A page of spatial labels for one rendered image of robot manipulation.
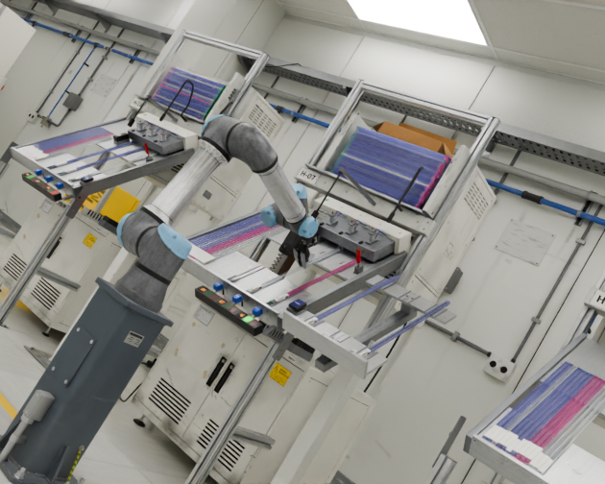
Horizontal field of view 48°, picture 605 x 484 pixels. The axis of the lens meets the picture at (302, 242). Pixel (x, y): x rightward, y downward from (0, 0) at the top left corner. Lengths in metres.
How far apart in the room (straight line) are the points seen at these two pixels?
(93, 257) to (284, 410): 1.45
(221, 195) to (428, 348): 1.56
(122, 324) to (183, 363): 1.07
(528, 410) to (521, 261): 2.23
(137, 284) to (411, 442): 2.56
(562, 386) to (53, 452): 1.50
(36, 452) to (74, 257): 1.84
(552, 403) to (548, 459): 0.24
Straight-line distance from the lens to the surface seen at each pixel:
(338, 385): 2.26
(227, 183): 3.98
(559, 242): 4.28
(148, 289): 1.98
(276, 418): 2.66
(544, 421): 2.12
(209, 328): 2.95
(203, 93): 3.91
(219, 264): 2.70
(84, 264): 3.66
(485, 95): 4.94
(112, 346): 1.97
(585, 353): 2.46
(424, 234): 2.83
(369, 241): 2.76
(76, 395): 1.99
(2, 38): 6.70
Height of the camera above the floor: 0.75
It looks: 6 degrees up
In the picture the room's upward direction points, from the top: 32 degrees clockwise
